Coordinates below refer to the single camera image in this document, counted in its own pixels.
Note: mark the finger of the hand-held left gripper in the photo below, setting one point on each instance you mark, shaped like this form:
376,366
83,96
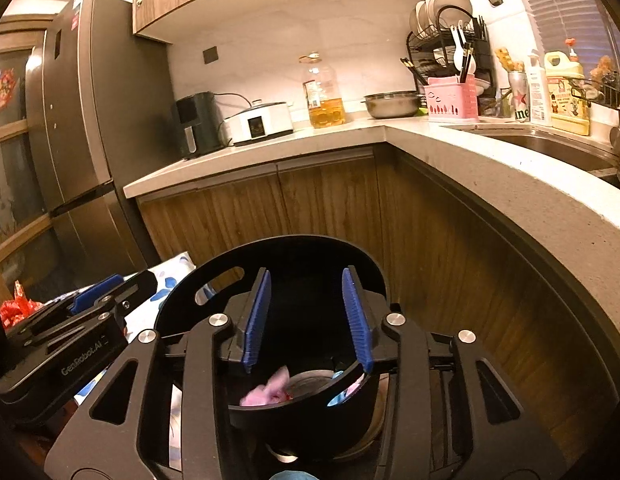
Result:
135,287
97,292

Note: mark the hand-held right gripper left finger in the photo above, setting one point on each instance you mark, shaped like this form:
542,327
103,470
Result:
257,320

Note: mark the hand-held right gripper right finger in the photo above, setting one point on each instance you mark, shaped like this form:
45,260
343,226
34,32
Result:
355,320

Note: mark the red printed snack bag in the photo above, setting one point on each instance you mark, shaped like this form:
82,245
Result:
22,307

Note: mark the pink plastic bag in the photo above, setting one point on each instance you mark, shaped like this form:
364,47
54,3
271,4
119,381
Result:
262,392

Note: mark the black trash bin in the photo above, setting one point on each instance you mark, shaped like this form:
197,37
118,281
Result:
300,255

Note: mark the blue floral white cloth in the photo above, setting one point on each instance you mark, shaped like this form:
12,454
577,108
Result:
170,280

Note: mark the wooden lower cabinets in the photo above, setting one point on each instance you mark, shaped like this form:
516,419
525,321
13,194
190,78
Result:
315,195

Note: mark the blue clothing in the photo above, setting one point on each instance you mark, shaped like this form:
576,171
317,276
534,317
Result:
292,475

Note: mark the black air fryer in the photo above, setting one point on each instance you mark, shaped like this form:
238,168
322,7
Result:
197,125

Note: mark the dark steel refrigerator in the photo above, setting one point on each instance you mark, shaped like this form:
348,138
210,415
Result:
100,110

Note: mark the wooden glass-door cabinet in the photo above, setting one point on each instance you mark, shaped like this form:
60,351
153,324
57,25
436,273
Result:
10,130

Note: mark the white electric cooker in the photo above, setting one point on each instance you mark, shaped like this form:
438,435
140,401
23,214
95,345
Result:
260,125

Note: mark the pale stone countertop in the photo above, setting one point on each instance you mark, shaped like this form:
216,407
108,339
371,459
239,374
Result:
489,170

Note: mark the cooking oil bottle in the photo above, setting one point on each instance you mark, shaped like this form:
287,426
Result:
325,105

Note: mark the steel basin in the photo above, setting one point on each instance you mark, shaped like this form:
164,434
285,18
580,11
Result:
392,105

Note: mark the red round door sticker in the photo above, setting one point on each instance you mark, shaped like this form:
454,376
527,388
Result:
2,90

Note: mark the pink utensil holder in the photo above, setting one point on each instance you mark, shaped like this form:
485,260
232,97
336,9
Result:
449,102

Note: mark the steel kitchen sink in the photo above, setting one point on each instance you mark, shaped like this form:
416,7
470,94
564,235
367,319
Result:
554,145

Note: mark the silver drink can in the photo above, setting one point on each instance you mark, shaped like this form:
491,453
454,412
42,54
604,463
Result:
518,100

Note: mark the black dish rack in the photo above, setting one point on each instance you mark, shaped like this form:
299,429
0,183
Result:
439,55

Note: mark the white plastic ladle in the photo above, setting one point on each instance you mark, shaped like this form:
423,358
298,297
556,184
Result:
458,52

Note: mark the white pump bottle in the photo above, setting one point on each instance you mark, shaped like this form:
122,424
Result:
538,95

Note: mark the brown knobbly object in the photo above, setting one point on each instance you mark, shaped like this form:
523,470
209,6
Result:
508,60

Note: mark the yellow detergent bottle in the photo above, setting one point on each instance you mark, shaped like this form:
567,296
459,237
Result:
567,105

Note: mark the row of white dishes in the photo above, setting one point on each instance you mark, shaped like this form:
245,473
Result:
444,7

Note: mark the white window blind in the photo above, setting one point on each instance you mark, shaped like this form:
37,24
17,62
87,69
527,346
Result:
559,5

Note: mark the dark wall socket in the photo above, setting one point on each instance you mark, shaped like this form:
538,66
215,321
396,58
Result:
211,55

